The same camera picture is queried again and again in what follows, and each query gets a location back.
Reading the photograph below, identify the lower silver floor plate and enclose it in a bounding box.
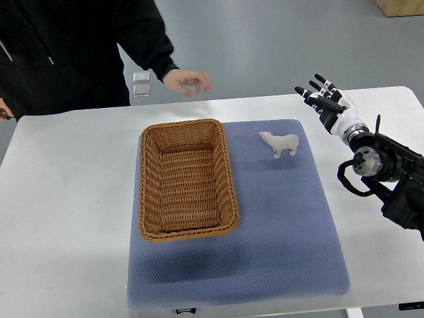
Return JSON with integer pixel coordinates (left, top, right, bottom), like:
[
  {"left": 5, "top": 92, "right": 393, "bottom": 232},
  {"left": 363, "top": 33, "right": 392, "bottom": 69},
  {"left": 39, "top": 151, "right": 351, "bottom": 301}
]
[{"left": 132, "top": 83, "right": 150, "bottom": 97}]

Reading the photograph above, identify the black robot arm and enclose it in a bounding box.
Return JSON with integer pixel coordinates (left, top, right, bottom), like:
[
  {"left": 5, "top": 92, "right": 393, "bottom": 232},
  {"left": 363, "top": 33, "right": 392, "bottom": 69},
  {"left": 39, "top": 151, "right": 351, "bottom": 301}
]
[{"left": 352, "top": 117, "right": 423, "bottom": 235}]

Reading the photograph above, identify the white bear figurine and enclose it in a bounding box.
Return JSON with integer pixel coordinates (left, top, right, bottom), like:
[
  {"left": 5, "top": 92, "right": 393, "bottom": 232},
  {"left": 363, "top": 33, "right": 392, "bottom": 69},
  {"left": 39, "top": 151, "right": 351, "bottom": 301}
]
[{"left": 258, "top": 131, "right": 299, "bottom": 159}]

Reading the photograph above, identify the black hoodie sleeve forearm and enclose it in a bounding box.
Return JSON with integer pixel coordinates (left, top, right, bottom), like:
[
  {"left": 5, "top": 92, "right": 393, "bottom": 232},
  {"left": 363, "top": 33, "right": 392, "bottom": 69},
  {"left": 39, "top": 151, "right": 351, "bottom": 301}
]
[{"left": 111, "top": 0, "right": 178, "bottom": 81}]

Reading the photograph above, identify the brown wicker basket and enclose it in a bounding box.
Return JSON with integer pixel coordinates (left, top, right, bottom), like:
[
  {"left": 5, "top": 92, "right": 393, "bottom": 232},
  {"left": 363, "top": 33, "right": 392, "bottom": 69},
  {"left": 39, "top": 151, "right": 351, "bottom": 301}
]
[{"left": 138, "top": 119, "right": 239, "bottom": 242}]

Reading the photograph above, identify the black table control panel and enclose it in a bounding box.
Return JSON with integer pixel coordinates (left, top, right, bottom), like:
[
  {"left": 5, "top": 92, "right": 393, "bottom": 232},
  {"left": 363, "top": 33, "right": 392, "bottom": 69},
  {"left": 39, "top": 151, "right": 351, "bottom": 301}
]
[{"left": 398, "top": 301, "right": 424, "bottom": 311}]

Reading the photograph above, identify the silver floor plate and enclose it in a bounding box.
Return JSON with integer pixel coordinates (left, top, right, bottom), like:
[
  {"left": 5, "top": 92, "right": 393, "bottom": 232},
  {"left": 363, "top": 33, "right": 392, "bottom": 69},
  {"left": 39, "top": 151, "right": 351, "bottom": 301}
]
[
  {"left": 132, "top": 83, "right": 150, "bottom": 97},
  {"left": 132, "top": 71, "right": 150, "bottom": 83}
]

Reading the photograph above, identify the upper silver floor plate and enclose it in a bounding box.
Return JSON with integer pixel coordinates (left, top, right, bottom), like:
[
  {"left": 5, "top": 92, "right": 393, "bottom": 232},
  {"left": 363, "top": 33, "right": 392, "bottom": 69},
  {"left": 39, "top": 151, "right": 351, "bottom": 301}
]
[{"left": 132, "top": 71, "right": 150, "bottom": 83}]

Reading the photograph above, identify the person's black hoodie torso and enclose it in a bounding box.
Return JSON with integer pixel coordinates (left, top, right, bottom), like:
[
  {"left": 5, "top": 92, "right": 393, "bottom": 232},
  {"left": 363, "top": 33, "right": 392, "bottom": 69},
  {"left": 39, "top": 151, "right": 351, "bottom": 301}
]
[{"left": 1, "top": 1, "right": 129, "bottom": 119}]

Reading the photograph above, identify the wooden box corner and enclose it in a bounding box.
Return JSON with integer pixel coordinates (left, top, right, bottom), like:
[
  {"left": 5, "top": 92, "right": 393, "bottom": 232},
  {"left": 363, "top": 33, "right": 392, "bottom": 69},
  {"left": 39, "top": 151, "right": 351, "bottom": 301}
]
[{"left": 374, "top": 0, "right": 423, "bottom": 17}]

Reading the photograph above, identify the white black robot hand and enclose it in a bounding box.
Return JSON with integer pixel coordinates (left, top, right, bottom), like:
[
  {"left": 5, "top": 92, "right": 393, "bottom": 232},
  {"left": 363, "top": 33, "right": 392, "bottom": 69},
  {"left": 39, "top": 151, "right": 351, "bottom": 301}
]
[{"left": 295, "top": 74, "right": 370, "bottom": 146}]

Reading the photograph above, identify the blue quilted mat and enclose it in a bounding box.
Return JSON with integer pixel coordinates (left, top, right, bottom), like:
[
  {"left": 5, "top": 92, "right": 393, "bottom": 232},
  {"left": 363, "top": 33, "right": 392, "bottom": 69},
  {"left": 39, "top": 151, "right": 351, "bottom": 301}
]
[{"left": 127, "top": 119, "right": 350, "bottom": 310}]

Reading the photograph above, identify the person's bare hand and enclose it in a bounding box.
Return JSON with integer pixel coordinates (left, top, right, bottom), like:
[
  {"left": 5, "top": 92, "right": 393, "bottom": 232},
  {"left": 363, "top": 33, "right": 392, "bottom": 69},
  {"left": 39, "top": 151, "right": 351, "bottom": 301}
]
[{"left": 162, "top": 69, "right": 213, "bottom": 98}]

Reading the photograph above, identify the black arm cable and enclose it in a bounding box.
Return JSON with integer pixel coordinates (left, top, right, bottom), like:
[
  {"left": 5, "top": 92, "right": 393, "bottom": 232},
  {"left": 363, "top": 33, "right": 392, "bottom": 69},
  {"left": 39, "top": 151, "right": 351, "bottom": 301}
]
[{"left": 337, "top": 159, "right": 377, "bottom": 196}]

